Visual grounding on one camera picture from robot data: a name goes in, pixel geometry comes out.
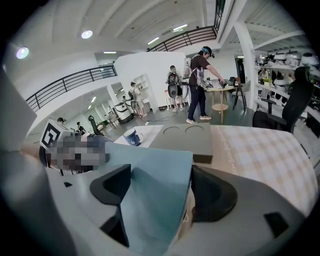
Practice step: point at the grey dining chair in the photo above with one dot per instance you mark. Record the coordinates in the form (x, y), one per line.
(241, 93)

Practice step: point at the person's left forearm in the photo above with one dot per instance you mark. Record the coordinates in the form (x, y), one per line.
(30, 151)

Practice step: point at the small green potted plant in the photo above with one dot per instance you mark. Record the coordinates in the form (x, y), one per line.
(267, 81)

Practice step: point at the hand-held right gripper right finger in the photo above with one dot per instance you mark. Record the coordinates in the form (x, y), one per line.
(215, 195)

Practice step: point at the grey box with round recesses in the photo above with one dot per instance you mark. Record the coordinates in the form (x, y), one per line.
(182, 141)

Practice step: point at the white shelf unit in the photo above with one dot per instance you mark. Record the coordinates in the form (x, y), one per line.
(146, 91)

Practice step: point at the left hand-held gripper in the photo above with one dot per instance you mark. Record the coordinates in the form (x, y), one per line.
(53, 136)

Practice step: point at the white wheeled machine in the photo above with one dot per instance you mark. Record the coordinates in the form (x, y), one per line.
(122, 112)

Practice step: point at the black office chair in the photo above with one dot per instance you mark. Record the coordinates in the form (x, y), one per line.
(297, 100)

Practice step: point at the dark blue mug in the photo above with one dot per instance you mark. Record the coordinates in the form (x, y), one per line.
(132, 138)

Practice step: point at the round wooden table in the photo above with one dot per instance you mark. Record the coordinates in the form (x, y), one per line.
(221, 98)

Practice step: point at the black balcony railing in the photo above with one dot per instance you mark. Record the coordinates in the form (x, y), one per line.
(185, 38)
(75, 80)

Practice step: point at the light blue object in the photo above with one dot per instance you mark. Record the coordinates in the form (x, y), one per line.
(155, 180)

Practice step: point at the black high-back chair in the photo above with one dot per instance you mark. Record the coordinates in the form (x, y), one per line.
(94, 126)

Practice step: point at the shelf with white items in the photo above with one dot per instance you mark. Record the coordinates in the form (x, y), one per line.
(282, 72)

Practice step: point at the round ceiling light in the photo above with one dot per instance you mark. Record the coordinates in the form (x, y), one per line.
(22, 52)
(86, 34)

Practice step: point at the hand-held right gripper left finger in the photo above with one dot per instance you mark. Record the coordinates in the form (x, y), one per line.
(110, 187)

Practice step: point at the beige checked tablecloth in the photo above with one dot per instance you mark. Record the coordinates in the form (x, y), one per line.
(262, 160)

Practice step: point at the white paper sheet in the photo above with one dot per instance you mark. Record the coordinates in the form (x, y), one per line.
(147, 133)

